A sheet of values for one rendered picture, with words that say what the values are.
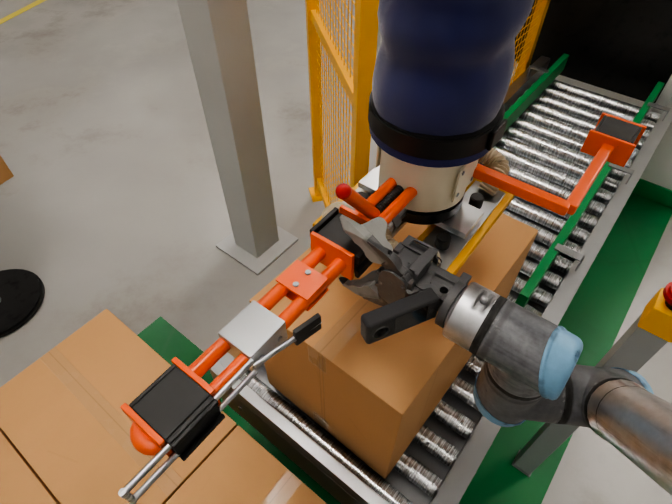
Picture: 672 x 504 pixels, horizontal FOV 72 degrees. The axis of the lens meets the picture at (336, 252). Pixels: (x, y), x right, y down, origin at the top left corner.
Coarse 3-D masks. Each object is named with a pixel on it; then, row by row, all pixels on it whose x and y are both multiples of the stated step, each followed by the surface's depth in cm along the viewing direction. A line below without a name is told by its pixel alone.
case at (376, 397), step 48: (528, 240) 112; (336, 288) 103; (288, 336) 98; (336, 336) 94; (432, 336) 94; (288, 384) 119; (336, 384) 96; (384, 384) 88; (432, 384) 96; (336, 432) 116; (384, 432) 95
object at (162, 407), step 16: (176, 368) 58; (160, 384) 57; (176, 384) 57; (192, 384) 57; (208, 384) 57; (144, 400) 55; (160, 400) 55; (176, 400) 55; (192, 400) 55; (128, 416) 55; (144, 416) 54; (160, 416) 54; (176, 416) 54; (160, 432) 53
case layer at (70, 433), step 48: (96, 336) 141; (48, 384) 131; (96, 384) 131; (144, 384) 131; (0, 432) 122; (48, 432) 122; (96, 432) 122; (240, 432) 122; (0, 480) 114; (48, 480) 114; (96, 480) 114; (144, 480) 114; (192, 480) 114; (240, 480) 114; (288, 480) 114
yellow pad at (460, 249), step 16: (480, 192) 99; (496, 192) 99; (480, 208) 96; (496, 208) 96; (432, 224) 93; (480, 224) 93; (432, 240) 90; (448, 240) 86; (464, 240) 90; (480, 240) 91; (448, 256) 87; (464, 256) 88
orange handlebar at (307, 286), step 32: (384, 192) 82; (416, 192) 83; (512, 192) 84; (544, 192) 81; (576, 192) 81; (320, 256) 73; (288, 288) 67; (320, 288) 68; (288, 320) 65; (224, 352) 62; (224, 384) 58; (160, 448) 53
